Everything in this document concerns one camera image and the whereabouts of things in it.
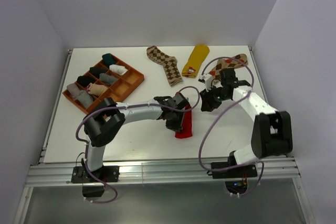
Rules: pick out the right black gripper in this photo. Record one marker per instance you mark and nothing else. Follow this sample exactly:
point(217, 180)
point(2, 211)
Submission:
point(207, 102)

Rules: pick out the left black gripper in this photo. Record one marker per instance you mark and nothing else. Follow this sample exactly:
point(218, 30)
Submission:
point(177, 126)

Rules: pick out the red sock with white print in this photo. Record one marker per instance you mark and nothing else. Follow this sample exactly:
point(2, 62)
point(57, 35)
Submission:
point(186, 125)

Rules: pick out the grey sock with black stripes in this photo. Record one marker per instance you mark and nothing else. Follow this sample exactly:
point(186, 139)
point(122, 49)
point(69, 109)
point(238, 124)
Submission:
point(85, 98)

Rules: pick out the taupe sock with red cuff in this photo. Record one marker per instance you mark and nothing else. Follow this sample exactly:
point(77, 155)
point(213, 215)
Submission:
point(74, 91)

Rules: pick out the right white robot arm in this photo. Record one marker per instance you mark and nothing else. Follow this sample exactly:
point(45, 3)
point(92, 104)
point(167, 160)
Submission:
point(272, 131)

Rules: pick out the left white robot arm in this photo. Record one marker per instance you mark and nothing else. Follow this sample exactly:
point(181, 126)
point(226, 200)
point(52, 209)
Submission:
point(104, 122)

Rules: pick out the brown argyle sock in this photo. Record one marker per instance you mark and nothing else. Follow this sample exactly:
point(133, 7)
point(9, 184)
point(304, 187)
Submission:
point(169, 64)

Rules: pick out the yellow sock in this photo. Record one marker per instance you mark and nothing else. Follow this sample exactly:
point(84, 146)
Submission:
point(196, 58)

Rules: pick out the orange argyle sock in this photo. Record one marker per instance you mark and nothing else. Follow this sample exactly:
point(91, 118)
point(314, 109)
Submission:
point(233, 62)

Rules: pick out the white rolled sock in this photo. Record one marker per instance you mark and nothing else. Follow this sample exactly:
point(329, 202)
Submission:
point(118, 69)

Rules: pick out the orange compartment tray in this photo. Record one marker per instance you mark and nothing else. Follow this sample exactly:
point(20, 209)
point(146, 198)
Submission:
point(119, 91)

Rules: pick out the grey rolled sock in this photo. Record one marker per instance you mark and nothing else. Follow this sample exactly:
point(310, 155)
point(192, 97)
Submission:
point(107, 79)

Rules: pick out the beige pink rolled sock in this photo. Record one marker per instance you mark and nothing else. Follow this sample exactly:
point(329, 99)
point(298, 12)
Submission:
point(96, 89)

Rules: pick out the dark green rolled sock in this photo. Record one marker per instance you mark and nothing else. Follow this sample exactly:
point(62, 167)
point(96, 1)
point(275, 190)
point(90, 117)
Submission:
point(108, 59)

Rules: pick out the black rolled sock upper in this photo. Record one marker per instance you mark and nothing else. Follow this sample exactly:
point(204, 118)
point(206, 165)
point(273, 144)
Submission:
point(95, 71)

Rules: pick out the black rolled sock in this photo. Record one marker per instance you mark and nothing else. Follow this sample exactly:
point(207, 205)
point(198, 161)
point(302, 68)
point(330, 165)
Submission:
point(84, 81)
point(95, 71)

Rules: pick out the black rolled sock lower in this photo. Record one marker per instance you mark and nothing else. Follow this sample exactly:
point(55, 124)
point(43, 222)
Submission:
point(84, 81)

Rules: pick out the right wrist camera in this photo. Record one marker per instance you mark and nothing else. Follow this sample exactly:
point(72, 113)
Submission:
point(206, 79)

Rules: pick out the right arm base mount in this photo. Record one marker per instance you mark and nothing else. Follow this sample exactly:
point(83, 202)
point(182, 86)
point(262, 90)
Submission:
point(240, 172)

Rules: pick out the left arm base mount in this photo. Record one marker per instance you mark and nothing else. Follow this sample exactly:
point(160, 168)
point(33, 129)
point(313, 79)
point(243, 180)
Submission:
point(105, 173)

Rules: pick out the black box under rail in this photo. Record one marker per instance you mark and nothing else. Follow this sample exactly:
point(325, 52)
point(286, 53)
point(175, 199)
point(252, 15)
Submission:
point(93, 191)

